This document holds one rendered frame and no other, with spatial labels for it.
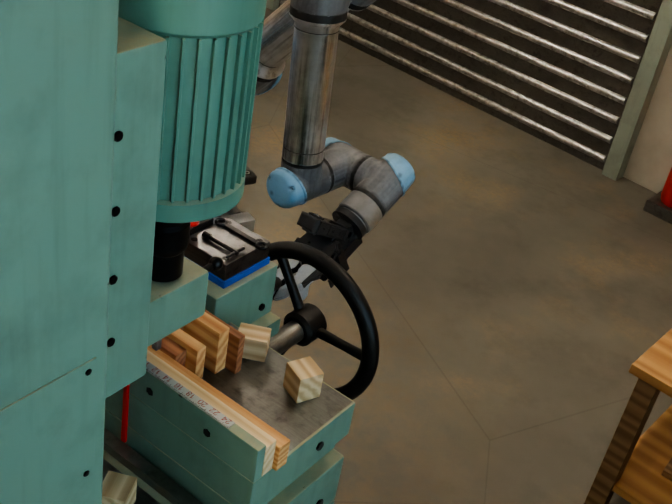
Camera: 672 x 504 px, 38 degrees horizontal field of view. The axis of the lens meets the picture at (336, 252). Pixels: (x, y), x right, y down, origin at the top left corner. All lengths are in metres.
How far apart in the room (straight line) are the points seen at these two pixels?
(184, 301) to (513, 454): 1.60
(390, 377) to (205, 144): 1.83
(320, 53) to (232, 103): 0.62
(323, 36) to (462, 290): 1.72
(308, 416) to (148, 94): 0.52
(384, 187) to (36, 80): 1.06
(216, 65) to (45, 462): 0.44
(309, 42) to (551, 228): 2.22
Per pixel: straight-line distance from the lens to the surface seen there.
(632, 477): 2.48
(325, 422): 1.28
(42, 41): 0.79
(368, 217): 1.74
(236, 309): 1.41
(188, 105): 1.00
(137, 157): 0.97
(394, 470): 2.52
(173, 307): 1.20
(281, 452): 1.19
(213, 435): 1.20
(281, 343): 1.51
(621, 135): 4.14
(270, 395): 1.30
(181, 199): 1.05
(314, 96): 1.66
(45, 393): 0.98
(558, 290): 3.36
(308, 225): 1.65
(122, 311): 1.07
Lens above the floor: 1.77
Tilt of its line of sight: 33 degrees down
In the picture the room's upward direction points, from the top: 11 degrees clockwise
